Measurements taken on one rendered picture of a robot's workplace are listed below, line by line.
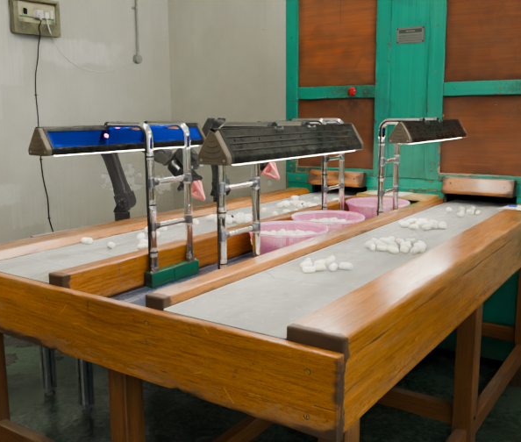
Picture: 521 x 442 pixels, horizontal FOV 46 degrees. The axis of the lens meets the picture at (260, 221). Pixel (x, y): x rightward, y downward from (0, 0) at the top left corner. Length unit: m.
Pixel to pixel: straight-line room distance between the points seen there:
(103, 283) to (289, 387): 0.67
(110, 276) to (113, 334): 0.27
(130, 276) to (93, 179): 2.83
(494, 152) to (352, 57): 0.80
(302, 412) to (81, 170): 3.47
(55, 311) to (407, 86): 1.93
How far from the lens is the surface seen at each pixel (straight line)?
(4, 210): 4.13
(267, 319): 1.23
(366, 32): 3.02
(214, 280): 1.42
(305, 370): 1.10
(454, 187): 2.79
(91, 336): 1.46
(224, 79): 4.56
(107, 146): 1.73
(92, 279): 1.59
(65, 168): 4.34
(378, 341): 1.22
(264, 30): 4.36
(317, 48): 3.13
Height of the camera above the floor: 1.14
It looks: 10 degrees down
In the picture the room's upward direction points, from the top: straight up
